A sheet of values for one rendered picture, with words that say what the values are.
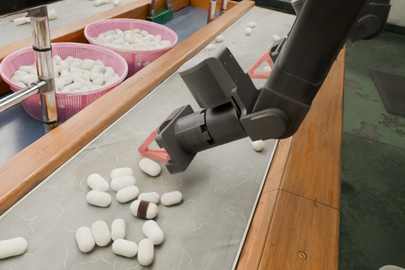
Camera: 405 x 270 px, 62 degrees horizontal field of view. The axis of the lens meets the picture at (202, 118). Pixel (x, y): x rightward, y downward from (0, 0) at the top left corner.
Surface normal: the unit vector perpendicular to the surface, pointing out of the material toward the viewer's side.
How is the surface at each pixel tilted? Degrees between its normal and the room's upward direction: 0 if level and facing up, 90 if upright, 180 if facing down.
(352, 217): 0
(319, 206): 0
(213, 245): 0
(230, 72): 47
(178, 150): 51
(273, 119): 96
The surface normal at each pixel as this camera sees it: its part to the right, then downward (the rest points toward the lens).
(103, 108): 0.14, -0.84
